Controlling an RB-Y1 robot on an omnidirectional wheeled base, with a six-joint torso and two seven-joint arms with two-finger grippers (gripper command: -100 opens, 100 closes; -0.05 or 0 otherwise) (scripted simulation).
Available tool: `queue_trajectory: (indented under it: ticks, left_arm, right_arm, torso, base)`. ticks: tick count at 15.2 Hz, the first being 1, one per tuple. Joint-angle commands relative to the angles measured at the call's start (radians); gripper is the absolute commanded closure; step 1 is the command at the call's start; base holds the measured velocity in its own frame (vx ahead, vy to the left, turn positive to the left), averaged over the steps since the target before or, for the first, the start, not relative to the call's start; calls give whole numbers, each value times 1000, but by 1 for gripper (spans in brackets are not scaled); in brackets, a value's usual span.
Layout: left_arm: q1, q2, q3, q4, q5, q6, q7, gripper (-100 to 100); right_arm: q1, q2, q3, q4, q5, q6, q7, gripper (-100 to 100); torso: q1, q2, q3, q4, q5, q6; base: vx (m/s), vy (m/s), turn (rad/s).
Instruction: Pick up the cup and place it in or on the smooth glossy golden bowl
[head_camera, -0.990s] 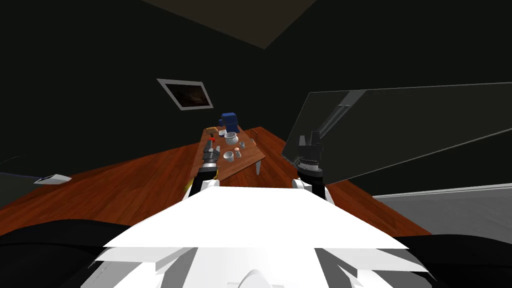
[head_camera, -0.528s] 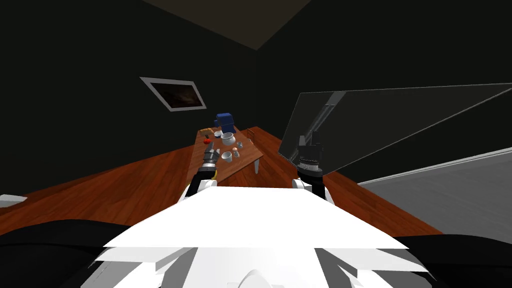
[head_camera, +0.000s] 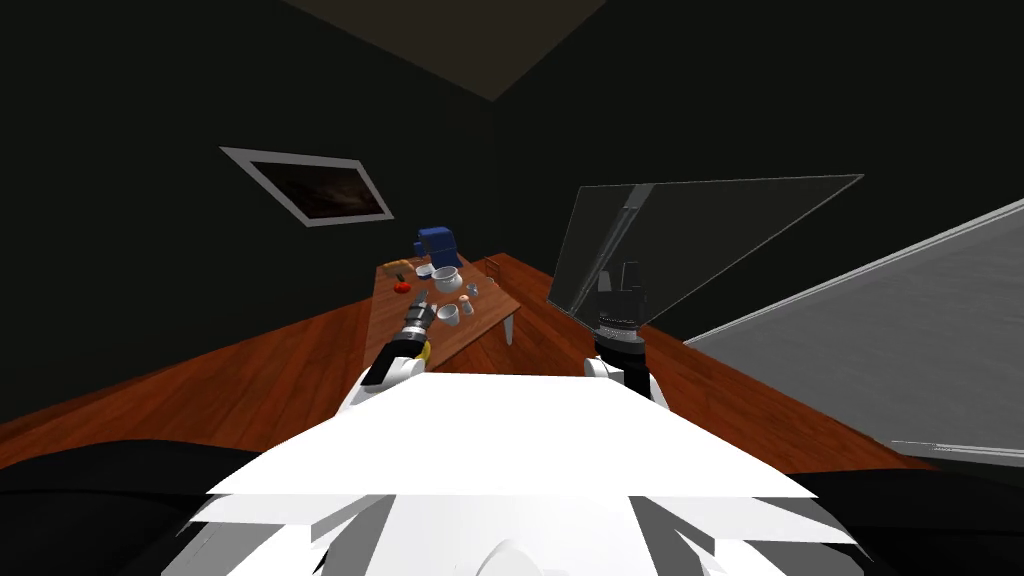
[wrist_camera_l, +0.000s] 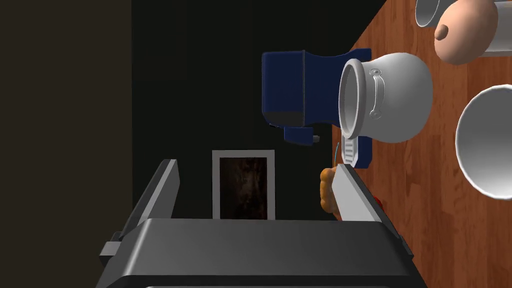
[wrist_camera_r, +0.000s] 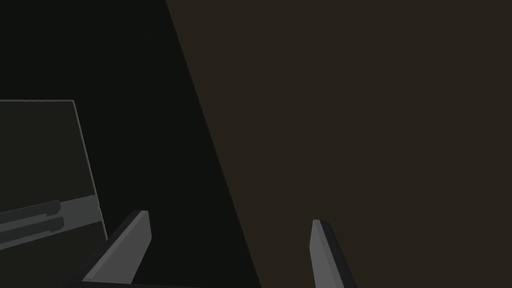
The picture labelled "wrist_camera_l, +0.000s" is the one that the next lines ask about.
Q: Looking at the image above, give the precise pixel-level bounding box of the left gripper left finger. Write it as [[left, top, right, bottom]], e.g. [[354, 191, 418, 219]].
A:
[[118, 158, 181, 241]]

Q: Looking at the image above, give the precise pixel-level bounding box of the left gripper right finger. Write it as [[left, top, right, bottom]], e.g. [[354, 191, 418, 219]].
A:
[[331, 163, 395, 236]]

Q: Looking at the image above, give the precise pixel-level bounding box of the orange bread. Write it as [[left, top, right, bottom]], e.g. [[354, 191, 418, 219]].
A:
[[319, 167, 342, 221]]

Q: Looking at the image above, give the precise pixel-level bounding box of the white framed dark picture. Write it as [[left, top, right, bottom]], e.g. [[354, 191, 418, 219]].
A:
[[211, 149, 276, 221]]

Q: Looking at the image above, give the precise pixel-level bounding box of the white bowl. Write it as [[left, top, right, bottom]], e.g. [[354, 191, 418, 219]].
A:
[[455, 84, 512, 201]]

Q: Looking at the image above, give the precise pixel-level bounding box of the white mug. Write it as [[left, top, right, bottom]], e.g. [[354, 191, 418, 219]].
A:
[[414, 0, 455, 29]]

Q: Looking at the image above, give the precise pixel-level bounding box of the white pot with handles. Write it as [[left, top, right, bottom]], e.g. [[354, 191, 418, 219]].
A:
[[337, 52, 435, 168]]

